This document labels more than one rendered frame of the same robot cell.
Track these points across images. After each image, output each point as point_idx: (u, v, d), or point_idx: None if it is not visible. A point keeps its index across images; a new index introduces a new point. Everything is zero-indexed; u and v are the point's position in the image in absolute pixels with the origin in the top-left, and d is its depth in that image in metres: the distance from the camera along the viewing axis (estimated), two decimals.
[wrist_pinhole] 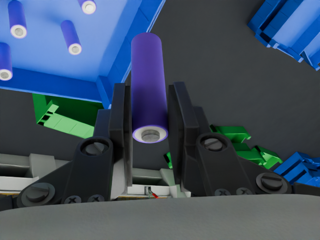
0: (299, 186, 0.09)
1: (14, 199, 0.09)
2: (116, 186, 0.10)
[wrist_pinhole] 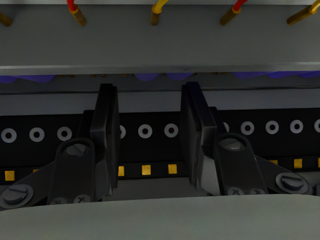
0: None
1: None
2: (99, 188, 0.10)
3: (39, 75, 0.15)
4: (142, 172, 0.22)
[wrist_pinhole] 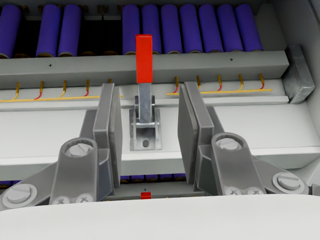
0: (317, 188, 0.09)
1: None
2: (102, 187, 0.10)
3: (125, 21, 0.29)
4: None
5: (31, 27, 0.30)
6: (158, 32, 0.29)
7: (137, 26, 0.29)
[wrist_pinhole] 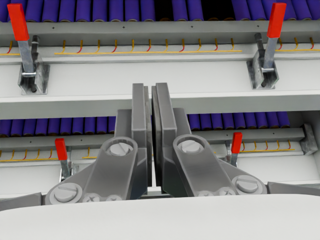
0: (273, 186, 0.09)
1: (43, 196, 0.09)
2: (139, 187, 0.10)
3: None
4: None
5: (160, 1, 0.39)
6: (262, 4, 0.38)
7: (245, 0, 0.38)
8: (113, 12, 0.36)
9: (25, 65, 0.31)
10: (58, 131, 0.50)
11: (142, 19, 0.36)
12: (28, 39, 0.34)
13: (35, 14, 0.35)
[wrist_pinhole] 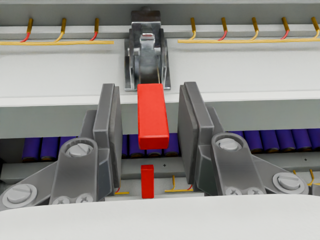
0: (317, 188, 0.09)
1: None
2: (102, 187, 0.10)
3: None
4: None
5: None
6: None
7: None
8: None
9: (144, 64, 0.16)
10: (127, 151, 0.34)
11: None
12: (129, 15, 0.18)
13: None
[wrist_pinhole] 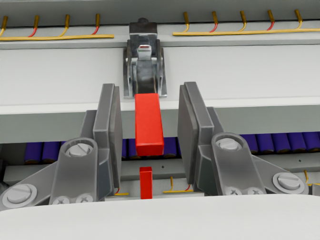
0: (317, 188, 0.09)
1: None
2: (102, 187, 0.10)
3: None
4: None
5: None
6: None
7: None
8: None
9: (142, 73, 0.17)
10: (126, 153, 0.35)
11: None
12: (127, 10, 0.20)
13: None
